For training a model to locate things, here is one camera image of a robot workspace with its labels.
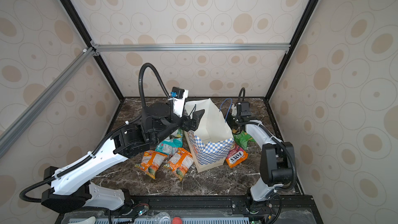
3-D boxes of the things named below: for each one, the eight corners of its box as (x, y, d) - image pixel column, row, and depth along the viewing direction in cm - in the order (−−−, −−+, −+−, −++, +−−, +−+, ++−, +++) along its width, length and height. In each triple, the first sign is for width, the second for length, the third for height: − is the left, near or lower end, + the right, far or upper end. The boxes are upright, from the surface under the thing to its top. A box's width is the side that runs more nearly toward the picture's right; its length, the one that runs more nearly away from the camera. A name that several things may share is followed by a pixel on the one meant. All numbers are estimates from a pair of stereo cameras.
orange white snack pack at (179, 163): (165, 167, 88) (163, 164, 84) (181, 150, 94) (180, 146, 91) (180, 180, 83) (179, 177, 79) (196, 161, 90) (195, 158, 86)
